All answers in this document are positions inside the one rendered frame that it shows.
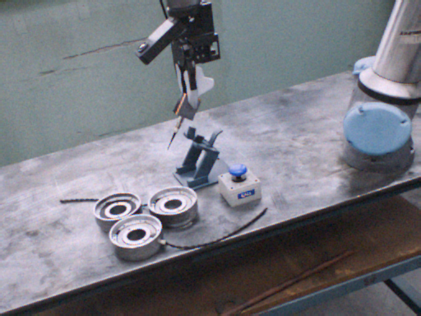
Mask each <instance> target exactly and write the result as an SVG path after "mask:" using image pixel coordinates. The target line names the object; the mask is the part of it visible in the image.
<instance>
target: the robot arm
mask: <svg viewBox="0 0 421 316"><path fill-rule="evenodd" d="M165 5H166V7H167V14H168V16H169V18H168V19H167V21H166V22H165V23H163V24H162V25H161V26H160V27H159V28H158V29H157V30H155V32H154V33H153V34H152V35H151V36H150V37H149V38H148V39H147V40H146V41H145V42H144V43H142V44H141V45H140V46H139V47H138V48H137V49H136V50H135V55H136V56H137V57H138V58H139V59H140V60H141V61H142V62H143V64H145V65H149V64H150V63H151V62H152V61H153V60H154V59H155V57H156V56H157V55H159V54H160V53H161V52H162V51H163V50H164V49H165V48H167V46H168V45H169V44H170V43H171V51H172V55H173V65H174V68H175V72H176V75H177V78H178V85H179V88H180V91H181V92H184V93H186V94H187V95H188V102H189V104H190V105H191V106H192V107H193V108H194V109H196V108H197V98H198V97H199V96H200V95H202V94H203V93H204V92H207V91H209V90H211V89H212V88H213V87H214V85H215V82H214V80H213V79H210V78H206V77H204V74H203V71H202V68H201V67H196V66H195V65H196V64H199V63H201V64H203V63H208V62H212V61H215V60H217V59H220V45H219V38H218V34H216V33H215V26H214V18H213V11H212V4H211V2H208V3H207V2H206V1H204V0H165ZM213 42H216V43H217V51H218V54H215V49H211V46H212V45H213ZM212 54H213V55H212ZM353 75H354V83H353V90H352V93H351V96H350V102H349V107H348V110H347V113H346V115H345V117H344V119H343V131H344V135H345V139H346V141H345V144H344V147H343V158H344V160H345V162H346V163H347V164H348V165H350V166H352V167H354V168H355V169H358V170H362V171H366V172H371V173H390V172H395V171H398V170H402V169H404V168H406V167H407V166H409V165H412V163H413V162H414V140H413V138H412V135H411V133H412V121H413V119H414V115H415V113H416V110H417V108H418V107H419V104H420V102H421V0H396V3H395V6H394V7H393V10H392V13H391V15H390V20H389V22H388V25H387V27H386V30H385V33H384V35H383V37H382V41H381V43H380V45H379V48H378V51H377V56H373V57H368V58H363V59H361V60H359V61H357V62H356V64H355V65H354V71H353Z"/></svg>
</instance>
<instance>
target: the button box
mask: <svg viewBox="0 0 421 316"><path fill-rule="evenodd" d="M218 180H219V187H220V193H221V194H222V196H223V197H224V199H225V200H226V202H227V203H228V204H229V205H230V206H231V207H232V208H234V207H238V206H241V205H243V204H246V203H249V202H255V201H258V200H261V199H262V195H261V181H260V180H259V179H258V178H257V177H256V176H255V175H254V174H253V173H252V172H251V170H250V169H249V168H248V171H247V173H246V174H244V175H242V176H241V178H236V176H232V175H230V174H229V173H226V174H222V175H219V176H218Z"/></svg>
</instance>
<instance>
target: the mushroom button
mask: <svg viewBox="0 0 421 316"><path fill-rule="evenodd" d="M228 171H229V174H230V175H232V176H236V178H241V176H242V175H244V174H246V173H247V171H248V168H247V166H246V165H242V164H236V165H231V166H230V167H229V169H228Z"/></svg>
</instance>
